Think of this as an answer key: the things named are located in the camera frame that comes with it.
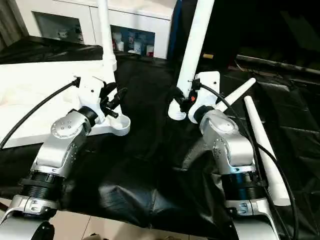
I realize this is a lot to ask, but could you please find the white plastic table leg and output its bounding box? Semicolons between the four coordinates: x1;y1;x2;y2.
167;0;216;122
243;95;292;208
97;0;119;73
214;77;257;114

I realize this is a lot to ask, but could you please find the white plastic table top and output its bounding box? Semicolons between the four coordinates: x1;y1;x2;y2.
0;60;132;150

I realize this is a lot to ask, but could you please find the black work mat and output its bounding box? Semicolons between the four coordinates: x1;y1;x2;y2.
0;35;320;240

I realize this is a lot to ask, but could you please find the white glass-door cabinet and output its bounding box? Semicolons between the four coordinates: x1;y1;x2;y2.
10;0;177;60

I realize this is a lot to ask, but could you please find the black backdrop cloth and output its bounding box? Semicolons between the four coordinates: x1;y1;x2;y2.
170;0;320;66

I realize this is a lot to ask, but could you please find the grey curtain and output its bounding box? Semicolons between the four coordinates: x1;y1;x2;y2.
0;0;26;51

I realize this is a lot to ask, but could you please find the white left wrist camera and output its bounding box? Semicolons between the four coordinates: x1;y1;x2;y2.
76;74;109;124

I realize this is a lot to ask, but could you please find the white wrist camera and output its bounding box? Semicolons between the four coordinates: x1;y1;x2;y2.
76;74;109;124
187;70;221;124

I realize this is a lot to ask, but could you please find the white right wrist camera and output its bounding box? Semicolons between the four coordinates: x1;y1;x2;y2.
187;70;221;124

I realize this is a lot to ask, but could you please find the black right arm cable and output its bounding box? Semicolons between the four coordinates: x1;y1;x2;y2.
192;81;302;240

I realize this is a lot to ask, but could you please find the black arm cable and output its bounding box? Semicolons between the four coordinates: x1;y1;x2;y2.
0;76;82;151
192;81;302;240

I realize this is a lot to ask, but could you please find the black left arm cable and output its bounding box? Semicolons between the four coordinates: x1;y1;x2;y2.
0;76;82;151

